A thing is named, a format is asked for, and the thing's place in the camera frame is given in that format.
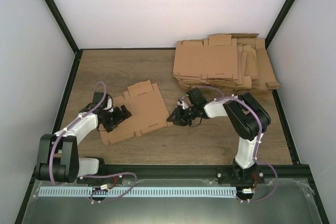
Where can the light blue slotted cable duct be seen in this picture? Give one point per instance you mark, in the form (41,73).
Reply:
(217,192)

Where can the cardboard box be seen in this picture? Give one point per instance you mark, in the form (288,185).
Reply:
(149,112)

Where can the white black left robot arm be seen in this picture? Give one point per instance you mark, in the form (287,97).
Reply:
(58,159)

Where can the grey metal front plate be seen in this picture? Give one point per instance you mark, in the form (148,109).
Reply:
(276,201)

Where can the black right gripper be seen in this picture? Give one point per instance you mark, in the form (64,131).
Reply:
(179,118)

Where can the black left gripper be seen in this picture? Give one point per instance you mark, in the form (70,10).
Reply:
(120,117)

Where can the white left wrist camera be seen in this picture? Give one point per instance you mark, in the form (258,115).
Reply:
(109,105)

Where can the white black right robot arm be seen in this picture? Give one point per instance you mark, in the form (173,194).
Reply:
(248,118)

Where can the stack of flat cardboard blanks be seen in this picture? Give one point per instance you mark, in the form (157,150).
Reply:
(229,61)

